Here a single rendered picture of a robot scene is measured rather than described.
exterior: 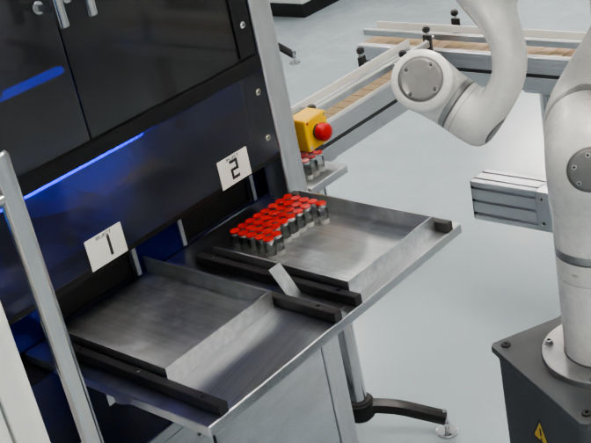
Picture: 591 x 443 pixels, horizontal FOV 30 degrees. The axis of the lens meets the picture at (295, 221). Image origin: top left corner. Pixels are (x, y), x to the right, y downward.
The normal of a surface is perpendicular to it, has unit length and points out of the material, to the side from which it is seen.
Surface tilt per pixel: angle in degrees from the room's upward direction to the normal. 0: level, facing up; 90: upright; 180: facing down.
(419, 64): 57
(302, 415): 90
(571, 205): 128
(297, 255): 0
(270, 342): 0
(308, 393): 90
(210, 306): 0
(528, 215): 90
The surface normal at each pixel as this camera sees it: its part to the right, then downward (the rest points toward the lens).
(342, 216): -0.18, -0.88
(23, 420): 0.68, 0.20
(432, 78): -0.25, 0.02
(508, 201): -0.64, 0.44
